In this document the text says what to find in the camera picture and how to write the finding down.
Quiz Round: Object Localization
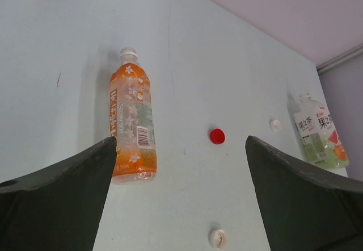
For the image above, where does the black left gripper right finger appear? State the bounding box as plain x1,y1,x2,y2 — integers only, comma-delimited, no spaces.
246,136,362,250

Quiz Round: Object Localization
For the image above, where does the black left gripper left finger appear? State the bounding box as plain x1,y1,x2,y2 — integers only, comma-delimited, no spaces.
1,137,116,250

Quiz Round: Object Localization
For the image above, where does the white green fruit tea bottle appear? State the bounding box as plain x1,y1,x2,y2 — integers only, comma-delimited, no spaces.
294,94,349,170

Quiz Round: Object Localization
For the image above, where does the large white bottle cap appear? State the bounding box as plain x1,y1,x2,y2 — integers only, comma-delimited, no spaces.
209,229,227,250

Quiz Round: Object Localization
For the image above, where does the small white bottle cap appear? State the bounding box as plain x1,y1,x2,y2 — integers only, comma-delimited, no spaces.
269,119,282,132

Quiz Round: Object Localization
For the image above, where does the red bottle cap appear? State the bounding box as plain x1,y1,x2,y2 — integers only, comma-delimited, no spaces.
209,128,226,145

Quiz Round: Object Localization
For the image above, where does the orange label tea bottle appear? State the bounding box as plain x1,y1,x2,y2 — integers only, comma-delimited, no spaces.
109,47,157,184

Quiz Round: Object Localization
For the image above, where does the aluminium frame post right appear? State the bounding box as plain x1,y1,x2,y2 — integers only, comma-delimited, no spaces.
316,43,363,74

